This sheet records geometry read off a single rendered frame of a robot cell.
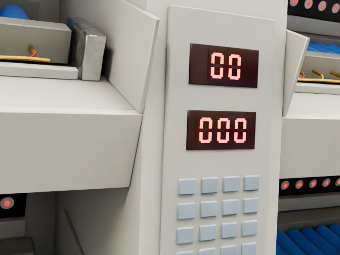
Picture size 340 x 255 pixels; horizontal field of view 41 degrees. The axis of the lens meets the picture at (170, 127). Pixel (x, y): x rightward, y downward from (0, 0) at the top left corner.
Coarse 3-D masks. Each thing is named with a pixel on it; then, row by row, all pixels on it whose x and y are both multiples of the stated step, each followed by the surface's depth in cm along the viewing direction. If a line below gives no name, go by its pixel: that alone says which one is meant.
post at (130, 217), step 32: (128, 0) 26; (160, 0) 24; (192, 0) 25; (224, 0) 26; (256, 0) 27; (160, 32) 24; (160, 64) 24; (160, 96) 24; (160, 128) 24; (160, 160) 25; (64, 192) 39; (96, 192) 31; (128, 192) 26; (160, 192) 25; (96, 224) 31; (128, 224) 26; (160, 224) 25
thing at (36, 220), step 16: (48, 0) 41; (48, 16) 41; (32, 192) 41; (48, 192) 42; (32, 208) 41; (48, 208) 42; (32, 224) 41; (48, 224) 42; (32, 240) 41; (48, 240) 42
